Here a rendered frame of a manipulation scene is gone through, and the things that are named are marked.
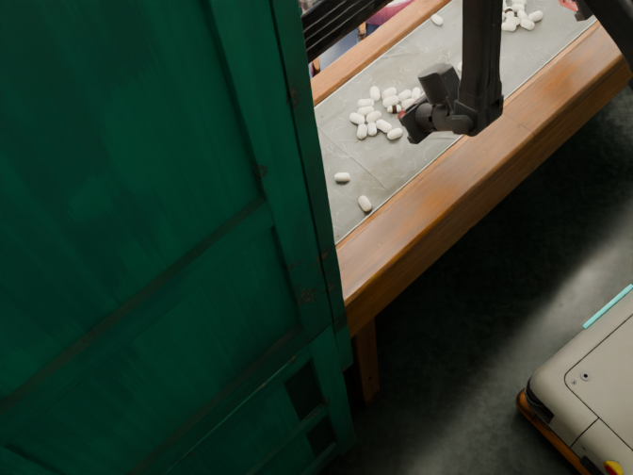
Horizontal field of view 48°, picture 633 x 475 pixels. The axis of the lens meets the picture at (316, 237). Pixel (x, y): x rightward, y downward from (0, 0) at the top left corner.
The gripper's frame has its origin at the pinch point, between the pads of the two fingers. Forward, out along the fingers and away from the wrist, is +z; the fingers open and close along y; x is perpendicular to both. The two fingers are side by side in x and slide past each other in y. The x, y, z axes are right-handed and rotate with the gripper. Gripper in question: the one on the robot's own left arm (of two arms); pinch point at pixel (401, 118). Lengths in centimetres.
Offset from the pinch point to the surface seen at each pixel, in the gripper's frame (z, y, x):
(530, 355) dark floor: 22, -12, 89
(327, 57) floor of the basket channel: 36.0, -10.0, -12.7
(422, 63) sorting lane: 14.1, -19.8, -2.5
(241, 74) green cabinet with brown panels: -63, 48, -35
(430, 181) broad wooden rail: -6.4, 4.9, 12.4
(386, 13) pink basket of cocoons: 29.1, -27.0, -14.1
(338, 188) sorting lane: 5.8, 18.1, 5.3
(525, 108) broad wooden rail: -8.0, -23.2, 13.3
